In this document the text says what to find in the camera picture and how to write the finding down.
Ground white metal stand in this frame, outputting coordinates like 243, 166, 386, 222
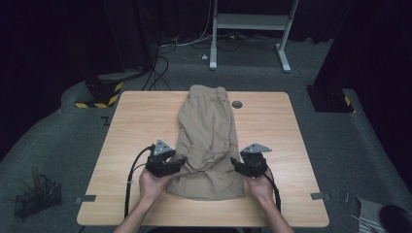
208, 0, 300, 74

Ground grey striped cloth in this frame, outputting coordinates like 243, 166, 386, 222
355, 196, 390, 233

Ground black cable bundle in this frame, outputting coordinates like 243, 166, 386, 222
216, 31, 280, 52

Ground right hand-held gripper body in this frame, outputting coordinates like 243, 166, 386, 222
241, 143, 273, 179

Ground black curtain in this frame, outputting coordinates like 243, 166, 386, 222
312, 0, 412, 192
0, 0, 156, 163

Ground black base with yellow mark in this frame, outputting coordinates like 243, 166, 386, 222
305, 84, 355, 114

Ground white floor cable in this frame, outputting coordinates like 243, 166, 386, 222
158, 0, 216, 50

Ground wooden stick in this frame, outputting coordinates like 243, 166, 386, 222
30, 166, 43, 197

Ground person's right hand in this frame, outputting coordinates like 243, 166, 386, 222
244, 173, 276, 205

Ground person's left hand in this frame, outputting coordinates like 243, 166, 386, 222
139, 168, 173, 203

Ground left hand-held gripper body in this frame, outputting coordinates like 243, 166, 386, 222
145, 139, 176, 179

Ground khaki shorts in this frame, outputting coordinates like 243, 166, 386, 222
165, 84, 247, 202

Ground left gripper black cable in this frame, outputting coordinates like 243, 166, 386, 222
123, 145, 155, 219

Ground black round object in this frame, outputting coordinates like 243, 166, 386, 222
378, 204, 412, 233

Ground black floor cables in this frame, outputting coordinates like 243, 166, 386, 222
141, 45, 173, 92

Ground black wire basket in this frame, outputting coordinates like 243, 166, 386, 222
14, 174, 62, 219

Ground black base with hazard stripes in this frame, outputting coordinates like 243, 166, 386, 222
75, 76, 124, 110

